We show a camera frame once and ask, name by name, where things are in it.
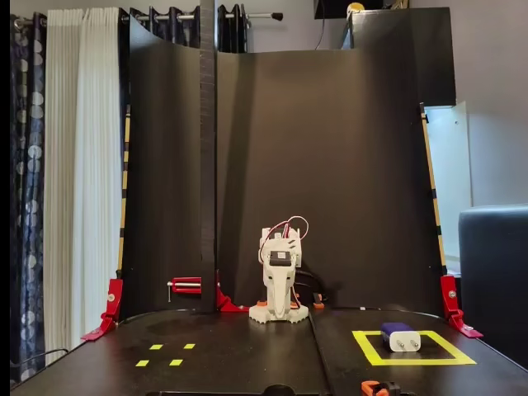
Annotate black curved backdrop board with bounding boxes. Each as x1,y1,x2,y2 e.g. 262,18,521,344
117,16,449,327

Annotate black power cable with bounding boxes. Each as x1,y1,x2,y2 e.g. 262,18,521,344
293,268,331,309

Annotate black leather armchair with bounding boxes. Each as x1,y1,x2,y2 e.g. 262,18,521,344
457,204,528,368

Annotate orange and black spring clamp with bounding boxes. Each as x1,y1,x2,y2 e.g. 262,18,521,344
361,379,402,396

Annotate dark blue dotted curtain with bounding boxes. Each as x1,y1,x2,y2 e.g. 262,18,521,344
10,12,49,384

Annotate red corner bracket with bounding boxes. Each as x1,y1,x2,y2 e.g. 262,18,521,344
214,267,251,314

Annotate yellow black striped stick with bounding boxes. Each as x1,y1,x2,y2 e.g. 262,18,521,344
418,101,449,276
117,105,132,281

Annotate white pleated curtain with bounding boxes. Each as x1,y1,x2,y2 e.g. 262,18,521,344
43,7,125,364

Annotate thin black floor cable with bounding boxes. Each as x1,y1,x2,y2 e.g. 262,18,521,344
10,347,70,369

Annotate dark blue eyelet curtain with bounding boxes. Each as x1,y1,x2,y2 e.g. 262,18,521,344
118,3,248,54

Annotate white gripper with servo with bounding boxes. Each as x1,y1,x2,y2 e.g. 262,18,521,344
263,246,297,319

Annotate yellow tape square outline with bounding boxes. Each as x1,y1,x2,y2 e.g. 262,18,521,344
351,329,479,367

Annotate red screw clamp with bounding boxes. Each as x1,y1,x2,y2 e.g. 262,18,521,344
167,276,203,303

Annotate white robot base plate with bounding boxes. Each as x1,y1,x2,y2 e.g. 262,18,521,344
248,303,309,325

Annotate black cabinet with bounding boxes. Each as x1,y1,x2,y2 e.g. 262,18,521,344
341,7,458,106

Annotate white cabinet door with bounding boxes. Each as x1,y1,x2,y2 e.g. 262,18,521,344
423,101,474,276

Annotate red table clamp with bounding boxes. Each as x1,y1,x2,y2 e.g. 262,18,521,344
439,274,484,340
80,278,125,342

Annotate blue and white charger block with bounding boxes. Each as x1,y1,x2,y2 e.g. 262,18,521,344
379,321,422,355

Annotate silver curtain rod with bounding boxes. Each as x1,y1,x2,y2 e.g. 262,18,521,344
131,11,285,22

